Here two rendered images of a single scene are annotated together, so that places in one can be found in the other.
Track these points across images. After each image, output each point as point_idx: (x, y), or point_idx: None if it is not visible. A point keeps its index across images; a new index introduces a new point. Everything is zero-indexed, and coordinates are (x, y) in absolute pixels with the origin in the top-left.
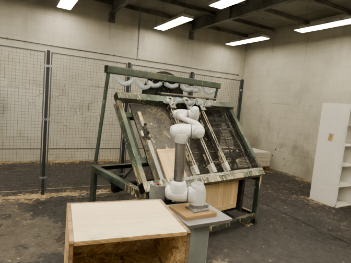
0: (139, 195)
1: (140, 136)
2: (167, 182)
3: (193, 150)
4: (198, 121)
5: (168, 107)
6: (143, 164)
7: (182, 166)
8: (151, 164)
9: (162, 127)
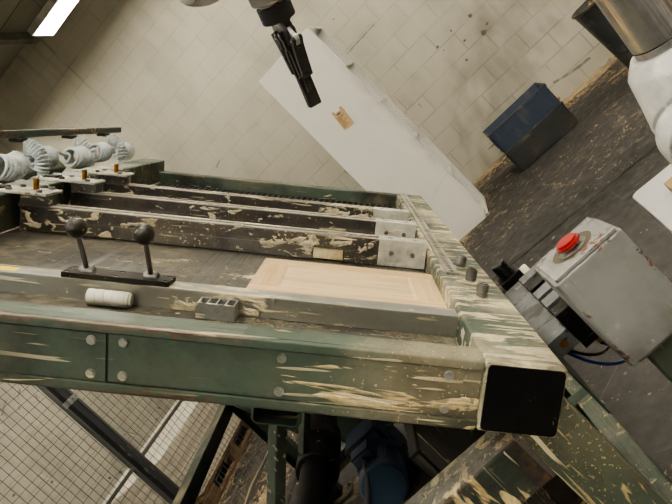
0: (539, 462)
1: (120, 311)
2: (479, 302)
3: None
4: None
5: (33, 212)
6: None
7: None
8: (337, 330)
9: (118, 258)
